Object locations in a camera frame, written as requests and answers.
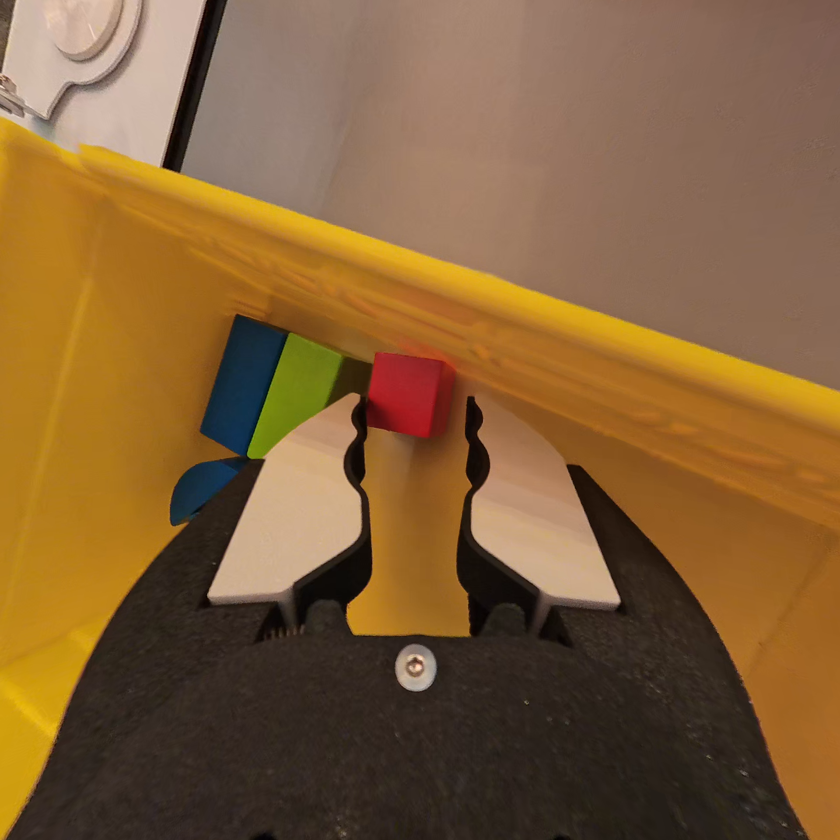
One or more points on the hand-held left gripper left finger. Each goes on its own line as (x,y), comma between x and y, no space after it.
(289,525)

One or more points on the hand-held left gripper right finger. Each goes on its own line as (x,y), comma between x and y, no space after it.
(541,525)

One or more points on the blue half-round wooden block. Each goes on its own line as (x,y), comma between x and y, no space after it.
(197,489)

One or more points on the yellow plastic bin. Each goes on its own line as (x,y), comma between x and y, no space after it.
(656,525)

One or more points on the green wooden block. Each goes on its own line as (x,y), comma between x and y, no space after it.
(295,394)

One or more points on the blue rectangular wooden block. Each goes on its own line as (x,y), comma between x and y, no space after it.
(243,380)

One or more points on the red wooden cube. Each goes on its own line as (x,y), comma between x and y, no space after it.
(407,394)

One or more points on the clear glass dish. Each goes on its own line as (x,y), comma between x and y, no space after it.
(85,39)

